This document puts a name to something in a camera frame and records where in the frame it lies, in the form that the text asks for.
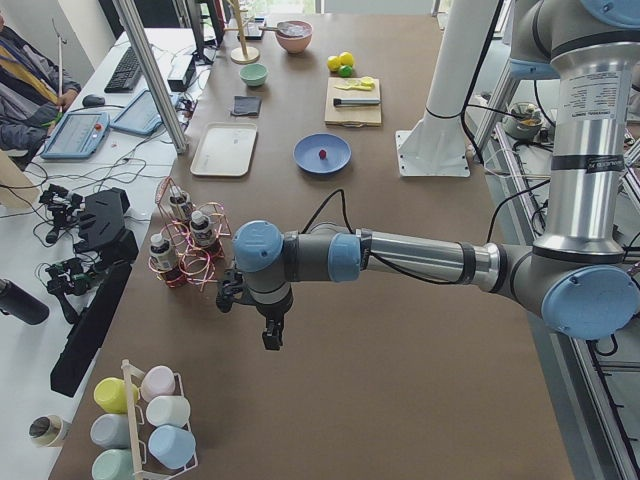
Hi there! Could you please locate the blue plate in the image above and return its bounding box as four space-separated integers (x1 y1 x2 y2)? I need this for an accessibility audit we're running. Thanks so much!
293 133 352 175

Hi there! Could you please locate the dark drink bottle one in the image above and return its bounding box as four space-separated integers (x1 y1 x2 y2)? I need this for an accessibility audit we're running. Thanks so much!
149 233 183 287

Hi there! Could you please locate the black computer mouse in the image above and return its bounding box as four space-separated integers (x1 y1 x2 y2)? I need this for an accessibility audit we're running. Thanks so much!
82 94 106 108

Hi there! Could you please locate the yellow lemon near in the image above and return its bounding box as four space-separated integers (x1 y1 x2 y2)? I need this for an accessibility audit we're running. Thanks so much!
326 56 342 72

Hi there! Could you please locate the green bowl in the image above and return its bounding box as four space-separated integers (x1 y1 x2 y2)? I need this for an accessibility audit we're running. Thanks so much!
239 63 268 87

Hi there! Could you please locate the dark drink bottle two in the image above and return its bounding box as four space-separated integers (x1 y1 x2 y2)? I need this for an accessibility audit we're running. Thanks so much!
189 210 221 256

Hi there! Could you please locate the black keyboard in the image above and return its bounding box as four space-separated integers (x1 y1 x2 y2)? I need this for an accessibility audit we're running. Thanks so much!
104 47 142 93

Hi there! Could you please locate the black water bottle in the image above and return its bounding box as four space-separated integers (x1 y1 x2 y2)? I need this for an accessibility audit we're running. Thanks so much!
1 279 49 325

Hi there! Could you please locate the blue teach pendant far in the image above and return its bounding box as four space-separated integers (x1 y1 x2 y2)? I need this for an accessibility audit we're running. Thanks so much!
110 89 163 136

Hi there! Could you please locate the blue teach pendant near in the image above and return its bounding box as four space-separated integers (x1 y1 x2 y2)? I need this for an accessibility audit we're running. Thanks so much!
41 112 110 160

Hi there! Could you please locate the yellow plastic knife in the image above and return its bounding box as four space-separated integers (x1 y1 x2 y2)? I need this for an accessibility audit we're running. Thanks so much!
333 83 375 91

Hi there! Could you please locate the white cup rack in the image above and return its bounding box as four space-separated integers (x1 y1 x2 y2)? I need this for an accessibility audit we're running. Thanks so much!
121 359 199 479

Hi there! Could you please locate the tape roll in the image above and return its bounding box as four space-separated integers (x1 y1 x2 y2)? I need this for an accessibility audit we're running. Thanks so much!
28 414 70 447

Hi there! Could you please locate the dark drink bottle three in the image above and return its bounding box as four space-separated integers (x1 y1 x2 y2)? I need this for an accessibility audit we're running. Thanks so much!
169 185 194 223

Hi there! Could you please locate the yellow lemon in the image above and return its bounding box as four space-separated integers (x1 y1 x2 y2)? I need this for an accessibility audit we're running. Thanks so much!
338 51 355 67
326 56 342 72

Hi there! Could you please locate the blue cup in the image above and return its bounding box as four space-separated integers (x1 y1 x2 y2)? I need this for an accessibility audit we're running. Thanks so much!
148 425 196 469

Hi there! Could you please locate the pink cup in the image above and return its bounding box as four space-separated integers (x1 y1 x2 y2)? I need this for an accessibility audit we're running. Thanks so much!
140 365 175 402

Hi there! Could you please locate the green lime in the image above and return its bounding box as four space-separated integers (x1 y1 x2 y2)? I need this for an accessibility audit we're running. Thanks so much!
338 65 353 78

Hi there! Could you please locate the grey cup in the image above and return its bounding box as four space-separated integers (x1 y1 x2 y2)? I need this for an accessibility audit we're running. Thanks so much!
90 413 130 449

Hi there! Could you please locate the wooden cup stand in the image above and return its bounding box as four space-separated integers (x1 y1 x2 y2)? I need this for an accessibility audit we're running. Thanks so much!
226 0 260 65

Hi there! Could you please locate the seated person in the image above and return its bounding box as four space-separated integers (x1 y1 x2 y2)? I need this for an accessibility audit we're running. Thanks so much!
1 25 81 152

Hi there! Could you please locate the blue teach pendant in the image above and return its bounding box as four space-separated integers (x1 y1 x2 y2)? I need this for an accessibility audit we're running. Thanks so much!
110 89 163 136
41 112 110 160

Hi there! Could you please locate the grey folded cloth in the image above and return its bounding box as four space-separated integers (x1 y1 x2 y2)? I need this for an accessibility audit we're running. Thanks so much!
231 96 262 117

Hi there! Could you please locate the white cup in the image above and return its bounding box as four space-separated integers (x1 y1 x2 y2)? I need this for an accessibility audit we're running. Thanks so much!
146 395 191 428

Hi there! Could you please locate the wooden cutting board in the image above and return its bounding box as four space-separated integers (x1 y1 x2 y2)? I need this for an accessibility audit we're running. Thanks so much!
324 76 382 127

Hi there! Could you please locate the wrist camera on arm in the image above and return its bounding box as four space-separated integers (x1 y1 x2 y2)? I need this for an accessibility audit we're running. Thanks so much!
216 267 251 313

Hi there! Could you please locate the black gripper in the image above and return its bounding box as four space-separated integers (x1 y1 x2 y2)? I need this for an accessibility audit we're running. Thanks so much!
256 294 293 350

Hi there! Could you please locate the lemon half upper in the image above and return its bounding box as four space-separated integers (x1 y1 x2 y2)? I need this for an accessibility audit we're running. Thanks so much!
360 76 375 88

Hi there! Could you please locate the mint green cup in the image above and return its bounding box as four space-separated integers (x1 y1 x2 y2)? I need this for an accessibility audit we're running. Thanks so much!
91 449 134 480

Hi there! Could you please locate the cream rabbit tray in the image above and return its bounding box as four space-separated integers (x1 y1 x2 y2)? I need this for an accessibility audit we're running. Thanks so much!
190 122 257 177

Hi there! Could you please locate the white pillar mount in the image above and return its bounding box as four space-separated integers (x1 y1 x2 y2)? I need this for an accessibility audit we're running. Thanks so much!
396 0 503 177

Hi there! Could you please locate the pink bowl with ice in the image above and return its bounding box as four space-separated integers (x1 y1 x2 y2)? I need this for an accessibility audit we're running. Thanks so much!
275 20 313 54

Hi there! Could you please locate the copper wire bottle rack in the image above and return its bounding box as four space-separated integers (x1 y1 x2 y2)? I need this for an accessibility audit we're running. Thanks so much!
148 176 232 290

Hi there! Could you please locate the metal ice scoop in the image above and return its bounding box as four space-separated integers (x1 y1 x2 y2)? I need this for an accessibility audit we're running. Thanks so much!
259 22 304 37

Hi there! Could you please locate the yellow cup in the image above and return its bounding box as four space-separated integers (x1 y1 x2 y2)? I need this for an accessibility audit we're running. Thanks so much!
93 377 127 414

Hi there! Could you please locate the yellow lemon far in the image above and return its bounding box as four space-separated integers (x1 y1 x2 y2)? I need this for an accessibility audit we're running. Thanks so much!
338 51 355 67

